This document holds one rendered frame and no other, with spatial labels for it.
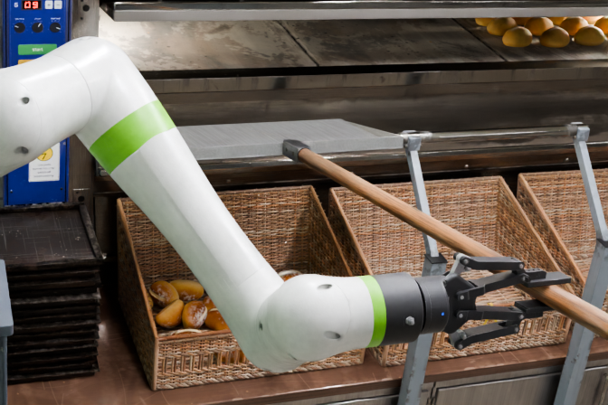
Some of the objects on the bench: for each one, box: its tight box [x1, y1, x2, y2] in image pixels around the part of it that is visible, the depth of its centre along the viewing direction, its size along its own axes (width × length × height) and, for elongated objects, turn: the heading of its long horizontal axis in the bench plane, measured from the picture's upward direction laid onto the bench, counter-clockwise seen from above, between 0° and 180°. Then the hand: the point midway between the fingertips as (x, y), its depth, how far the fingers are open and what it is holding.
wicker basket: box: [328, 175, 577, 367], centre depth 312 cm, size 49×56×28 cm
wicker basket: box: [116, 184, 366, 391], centre depth 293 cm, size 49×56×28 cm
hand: (543, 292), depth 156 cm, fingers closed on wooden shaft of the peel, 3 cm apart
